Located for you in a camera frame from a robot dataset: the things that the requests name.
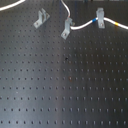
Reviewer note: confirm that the middle grey metal cable clip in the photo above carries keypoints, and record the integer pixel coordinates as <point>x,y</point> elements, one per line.
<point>68,24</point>

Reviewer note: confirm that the left grey metal cable clip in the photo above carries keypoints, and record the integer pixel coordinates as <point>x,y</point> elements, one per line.
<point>43,16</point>

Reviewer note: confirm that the grey metal cable clip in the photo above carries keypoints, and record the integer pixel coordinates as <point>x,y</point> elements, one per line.
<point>43,16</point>
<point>100,16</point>
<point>68,24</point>

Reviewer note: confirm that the right grey metal cable clip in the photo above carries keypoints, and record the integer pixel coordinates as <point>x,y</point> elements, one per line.
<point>100,16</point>

